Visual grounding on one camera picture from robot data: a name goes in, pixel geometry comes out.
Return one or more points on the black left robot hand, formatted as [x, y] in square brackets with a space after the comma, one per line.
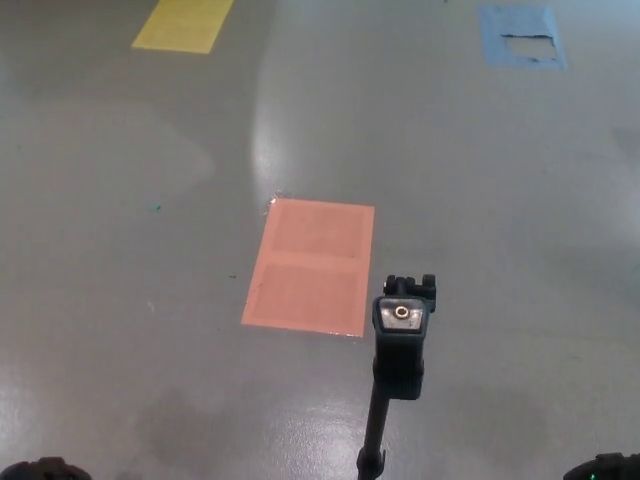
[45, 471]

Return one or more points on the yellow rectangular floor patch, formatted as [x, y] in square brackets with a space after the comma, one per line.
[182, 25]

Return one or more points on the black phone stand with pole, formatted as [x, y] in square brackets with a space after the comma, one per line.
[397, 360]

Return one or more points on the small green floor speck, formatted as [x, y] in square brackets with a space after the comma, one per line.
[153, 206]

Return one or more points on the orange rectangular floor patch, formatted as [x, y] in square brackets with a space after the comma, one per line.
[310, 270]

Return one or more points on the torn blue floor patch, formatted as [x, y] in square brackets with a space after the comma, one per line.
[495, 35]

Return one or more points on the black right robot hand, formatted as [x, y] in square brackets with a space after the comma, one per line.
[607, 467]

